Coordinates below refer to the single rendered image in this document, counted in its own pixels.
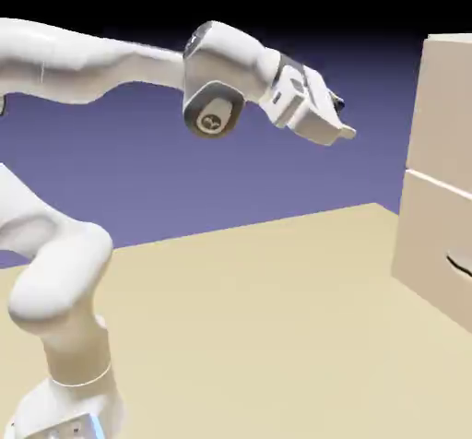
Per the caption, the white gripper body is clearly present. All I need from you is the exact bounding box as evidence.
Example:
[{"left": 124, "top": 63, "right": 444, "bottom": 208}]
[{"left": 286, "top": 65, "right": 347, "bottom": 148}]

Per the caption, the light wood cabinet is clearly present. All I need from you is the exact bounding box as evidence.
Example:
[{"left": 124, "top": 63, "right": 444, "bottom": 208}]
[{"left": 390, "top": 32, "right": 472, "bottom": 332}]

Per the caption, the light wood drawer front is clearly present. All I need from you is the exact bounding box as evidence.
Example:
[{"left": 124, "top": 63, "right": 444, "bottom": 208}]
[
  {"left": 406, "top": 38, "right": 472, "bottom": 195},
  {"left": 390, "top": 172, "right": 472, "bottom": 332}
]

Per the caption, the dark curved drawer handle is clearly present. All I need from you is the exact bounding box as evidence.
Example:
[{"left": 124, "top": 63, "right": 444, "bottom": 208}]
[{"left": 444, "top": 252, "right": 472, "bottom": 279}]

